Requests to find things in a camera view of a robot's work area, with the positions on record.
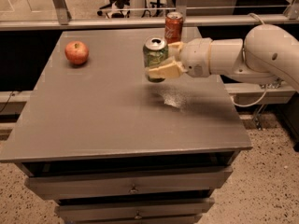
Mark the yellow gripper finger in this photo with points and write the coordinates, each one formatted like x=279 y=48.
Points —
x=174 y=49
x=169 y=68

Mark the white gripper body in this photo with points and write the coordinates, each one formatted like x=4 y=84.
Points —
x=195 y=57

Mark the green soda can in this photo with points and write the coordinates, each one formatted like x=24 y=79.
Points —
x=155 y=51

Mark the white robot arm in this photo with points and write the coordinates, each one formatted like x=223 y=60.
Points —
x=266 y=54

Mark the orange coke can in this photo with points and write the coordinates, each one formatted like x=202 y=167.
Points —
x=173 y=27

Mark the red apple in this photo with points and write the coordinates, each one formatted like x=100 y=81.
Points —
x=76 y=52

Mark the grey drawer cabinet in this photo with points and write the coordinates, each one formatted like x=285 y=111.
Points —
x=104 y=116

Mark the metal railing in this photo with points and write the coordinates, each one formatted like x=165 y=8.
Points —
x=23 y=15

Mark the grey drawer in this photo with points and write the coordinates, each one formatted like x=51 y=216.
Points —
x=134 y=210
x=128 y=183

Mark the top grey drawer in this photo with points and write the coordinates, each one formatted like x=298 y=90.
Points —
x=128 y=183

